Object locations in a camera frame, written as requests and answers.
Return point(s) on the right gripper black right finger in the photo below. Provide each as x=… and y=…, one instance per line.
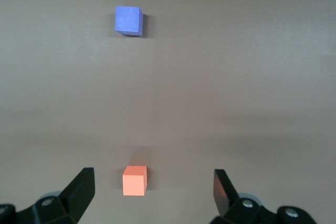
x=223, y=195

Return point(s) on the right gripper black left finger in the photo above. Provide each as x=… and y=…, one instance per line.
x=76, y=197

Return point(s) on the orange foam block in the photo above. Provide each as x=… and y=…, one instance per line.
x=134, y=183

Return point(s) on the purple foam block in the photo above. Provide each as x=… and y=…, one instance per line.
x=127, y=20

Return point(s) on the brown table cover sheet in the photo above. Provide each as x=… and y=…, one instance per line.
x=210, y=77

